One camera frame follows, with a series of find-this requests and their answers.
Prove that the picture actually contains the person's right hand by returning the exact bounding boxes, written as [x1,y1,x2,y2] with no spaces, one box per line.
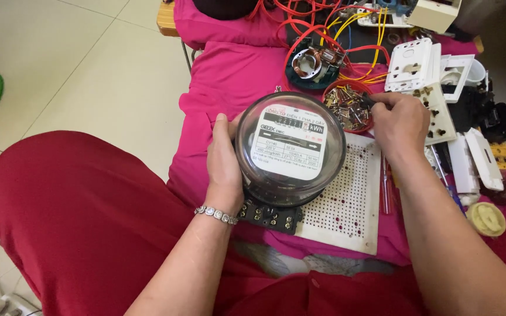
[369,92,432,164]

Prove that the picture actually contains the white plastic cup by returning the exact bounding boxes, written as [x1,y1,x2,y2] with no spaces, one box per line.
[466,59,488,87]

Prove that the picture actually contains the dark brown round part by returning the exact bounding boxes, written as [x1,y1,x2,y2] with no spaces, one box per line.
[481,177,506,206]

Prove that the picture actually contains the yellow plastic plate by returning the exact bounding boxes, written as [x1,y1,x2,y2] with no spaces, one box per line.
[489,142,506,171]

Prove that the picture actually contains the person's red trousers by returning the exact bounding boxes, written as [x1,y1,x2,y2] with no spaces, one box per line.
[0,130,506,316]

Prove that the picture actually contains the white perforated mounting board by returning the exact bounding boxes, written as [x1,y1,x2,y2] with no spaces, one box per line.
[294,131,382,256]

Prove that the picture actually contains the heap of black plastic parts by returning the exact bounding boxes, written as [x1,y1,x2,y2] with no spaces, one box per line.
[448,78,506,145]

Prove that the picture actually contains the bundle of red wires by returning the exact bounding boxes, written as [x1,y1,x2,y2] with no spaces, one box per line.
[246,0,391,91]

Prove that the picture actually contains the white multi socket plate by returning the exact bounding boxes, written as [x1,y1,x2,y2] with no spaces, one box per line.
[404,83,457,146]

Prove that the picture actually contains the copper wound motor stator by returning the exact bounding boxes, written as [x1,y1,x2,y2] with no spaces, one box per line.
[284,37,348,91]

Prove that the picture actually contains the red bowl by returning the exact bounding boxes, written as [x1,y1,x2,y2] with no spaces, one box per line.
[322,79,375,135]

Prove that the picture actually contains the heap of metal screws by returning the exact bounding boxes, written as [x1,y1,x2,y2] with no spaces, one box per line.
[324,84,372,131]

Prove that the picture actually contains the white rectangular plastic frame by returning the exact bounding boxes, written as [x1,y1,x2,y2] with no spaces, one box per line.
[439,54,476,104]

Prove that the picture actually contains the bundle of yellow wires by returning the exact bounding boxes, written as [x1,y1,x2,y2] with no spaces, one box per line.
[321,6,390,86]

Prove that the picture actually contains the white power strip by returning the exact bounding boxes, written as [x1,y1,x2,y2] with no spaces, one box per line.
[357,4,413,29]

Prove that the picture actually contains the wooden table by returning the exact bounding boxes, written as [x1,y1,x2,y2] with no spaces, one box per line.
[156,0,204,74]

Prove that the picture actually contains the beige plastic box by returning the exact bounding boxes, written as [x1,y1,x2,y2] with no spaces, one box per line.
[406,0,463,35]

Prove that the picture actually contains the white plastic box cover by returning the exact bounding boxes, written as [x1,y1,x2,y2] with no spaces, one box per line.
[464,128,505,192]

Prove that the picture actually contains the red clear handle screwdriver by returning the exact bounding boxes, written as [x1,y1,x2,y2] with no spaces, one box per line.
[380,153,395,216]

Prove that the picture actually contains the silver stone bracelet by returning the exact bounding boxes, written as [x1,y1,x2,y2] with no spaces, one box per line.
[194,205,240,226]

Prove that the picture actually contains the cream round ceiling rose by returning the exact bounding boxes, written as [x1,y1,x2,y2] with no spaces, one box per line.
[466,201,506,238]

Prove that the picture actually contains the person's left hand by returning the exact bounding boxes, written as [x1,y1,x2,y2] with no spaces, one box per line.
[205,112,246,217]

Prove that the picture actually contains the blue handle screwdriver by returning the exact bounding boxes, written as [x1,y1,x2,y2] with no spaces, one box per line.
[430,145,467,217]

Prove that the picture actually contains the grey patterned cloth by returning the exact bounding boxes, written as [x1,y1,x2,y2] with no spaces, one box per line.
[235,241,396,278]

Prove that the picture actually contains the white switch face plate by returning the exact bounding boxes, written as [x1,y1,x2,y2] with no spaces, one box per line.
[384,38,442,93]

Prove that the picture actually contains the dark round object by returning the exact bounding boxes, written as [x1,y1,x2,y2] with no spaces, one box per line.
[191,0,259,21]

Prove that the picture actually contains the pink cloth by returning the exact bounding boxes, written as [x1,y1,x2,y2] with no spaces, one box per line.
[166,0,506,267]

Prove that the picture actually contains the round glass electricity meter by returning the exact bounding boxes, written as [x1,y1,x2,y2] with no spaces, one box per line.
[234,91,348,236]

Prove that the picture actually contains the white plastic switch box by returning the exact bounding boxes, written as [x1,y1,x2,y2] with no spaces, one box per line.
[447,133,481,195]

